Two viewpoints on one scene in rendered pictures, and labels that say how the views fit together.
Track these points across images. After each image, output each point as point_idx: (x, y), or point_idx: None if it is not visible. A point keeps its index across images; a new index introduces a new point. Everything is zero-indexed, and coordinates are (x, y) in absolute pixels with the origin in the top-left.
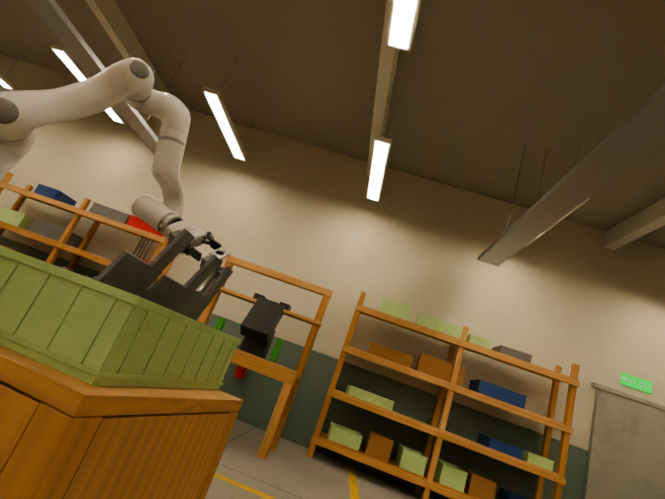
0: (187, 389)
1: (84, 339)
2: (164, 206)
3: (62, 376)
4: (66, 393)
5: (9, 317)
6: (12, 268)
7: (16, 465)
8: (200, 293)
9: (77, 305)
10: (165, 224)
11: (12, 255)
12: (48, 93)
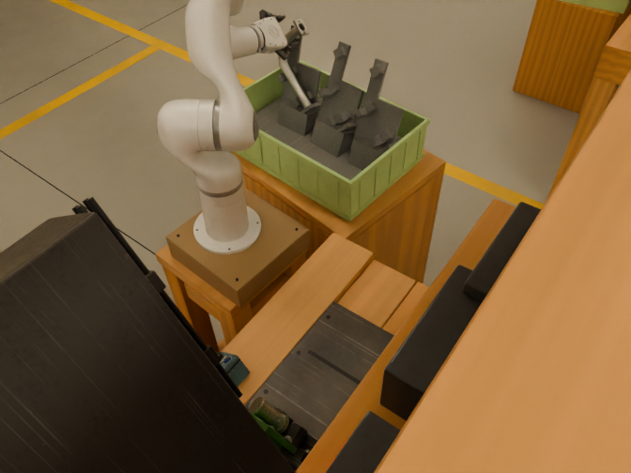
0: None
1: (414, 153)
2: (243, 31)
3: (422, 168)
4: (440, 167)
5: (383, 182)
6: (376, 171)
7: (433, 193)
8: (310, 67)
9: (407, 148)
10: (263, 46)
11: (373, 168)
12: (229, 67)
